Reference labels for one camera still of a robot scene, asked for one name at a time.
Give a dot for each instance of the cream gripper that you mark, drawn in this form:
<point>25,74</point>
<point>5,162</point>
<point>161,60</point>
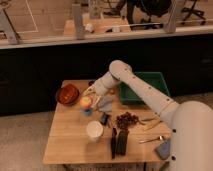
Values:
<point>95,90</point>

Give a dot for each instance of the yellow red apple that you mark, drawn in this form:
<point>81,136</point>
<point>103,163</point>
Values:
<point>85,102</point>

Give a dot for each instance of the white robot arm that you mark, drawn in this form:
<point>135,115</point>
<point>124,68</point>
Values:
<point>191,122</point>

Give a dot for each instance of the small metal cup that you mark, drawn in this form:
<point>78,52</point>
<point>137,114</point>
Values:
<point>91,82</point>

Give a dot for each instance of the blue plastic cup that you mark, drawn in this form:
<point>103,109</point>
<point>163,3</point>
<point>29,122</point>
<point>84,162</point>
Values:
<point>87,112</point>

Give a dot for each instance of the white paper cup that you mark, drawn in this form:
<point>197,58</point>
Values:
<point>94,130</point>

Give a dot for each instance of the light blue cloth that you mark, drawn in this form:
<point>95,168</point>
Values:
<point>105,104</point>

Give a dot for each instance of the orange carrot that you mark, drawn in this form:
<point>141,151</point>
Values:
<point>112,91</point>

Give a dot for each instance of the brown wooden bowl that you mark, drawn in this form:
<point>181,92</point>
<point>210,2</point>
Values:
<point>67,95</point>

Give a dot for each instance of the small black clip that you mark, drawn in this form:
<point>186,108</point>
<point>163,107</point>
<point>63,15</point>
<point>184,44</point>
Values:
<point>105,119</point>

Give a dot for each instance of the green plastic bin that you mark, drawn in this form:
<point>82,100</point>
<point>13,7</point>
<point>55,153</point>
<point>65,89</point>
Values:
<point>155,79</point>

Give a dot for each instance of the bunch of dark grapes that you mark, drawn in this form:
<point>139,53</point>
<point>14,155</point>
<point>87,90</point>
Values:
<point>126,120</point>

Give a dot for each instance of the black rectangular remote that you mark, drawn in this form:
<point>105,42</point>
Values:
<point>122,142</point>

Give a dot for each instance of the metal spoon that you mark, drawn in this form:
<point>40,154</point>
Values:
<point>160,138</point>

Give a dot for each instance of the black office chair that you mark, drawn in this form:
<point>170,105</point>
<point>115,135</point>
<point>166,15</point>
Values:
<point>151,7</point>

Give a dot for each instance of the blue sponge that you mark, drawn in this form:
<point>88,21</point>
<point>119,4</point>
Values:
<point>163,150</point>

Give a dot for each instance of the black handled knife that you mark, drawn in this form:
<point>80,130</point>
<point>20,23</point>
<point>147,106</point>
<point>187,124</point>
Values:
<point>113,142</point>

